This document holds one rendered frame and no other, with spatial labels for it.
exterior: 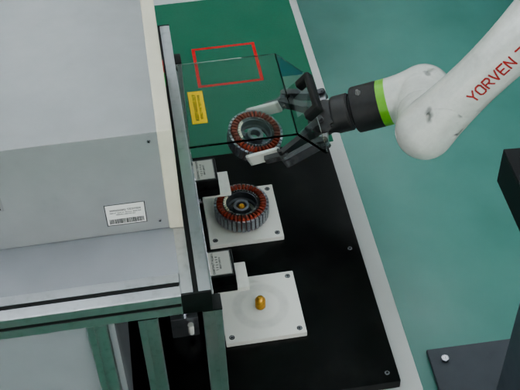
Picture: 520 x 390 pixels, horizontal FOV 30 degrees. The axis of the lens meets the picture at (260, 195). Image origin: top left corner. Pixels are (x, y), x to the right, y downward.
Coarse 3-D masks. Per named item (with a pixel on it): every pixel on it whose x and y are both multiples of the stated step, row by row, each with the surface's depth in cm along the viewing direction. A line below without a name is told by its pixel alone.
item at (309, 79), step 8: (296, 80) 188; (304, 80) 186; (312, 80) 186; (304, 88) 188; (312, 88) 183; (312, 96) 182; (312, 104) 181; (320, 104) 181; (304, 112) 182; (312, 112) 180; (320, 112) 180; (312, 120) 181
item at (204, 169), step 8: (192, 160) 191; (200, 160) 191; (208, 160) 191; (200, 168) 189; (208, 168) 189; (216, 168) 190; (200, 176) 188; (208, 176) 188; (216, 176) 188; (224, 176) 193; (200, 184) 187; (208, 184) 188; (216, 184) 188; (224, 184) 192; (200, 192) 188; (208, 192) 189; (216, 192) 189; (224, 192) 190
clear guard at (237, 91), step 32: (192, 64) 189; (224, 64) 189; (256, 64) 189; (288, 64) 192; (224, 96) 182; (256, 96) 182; (288, 96) 182; (192, 128) 176; (224, 128) 176; (256, 128) 175; (288, 128) 175
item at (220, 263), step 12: (216, 252) 174; (228, 252) 174; (216, 264) 172; (228, 264) 172; (240, 264) 177; (216, 276) 170; (228, 276) 170; (240, 276) 175; (216, 288) 172; (228, 288) 172; (240, 288) 173
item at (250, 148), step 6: (276, 138) 196; (228, 144) 196; (234, 144) 194; (240, 144) 194; (246, 144) 194; (252, 144) 195; (258, 144) 197; (264, 144) 195; (270, 144) 195; (276, 144) 195; (234, 150) 195; (240, 150) 194; (246, 150) 194; (252, 150) 193; (258, 150) 194; (240, 156) 195
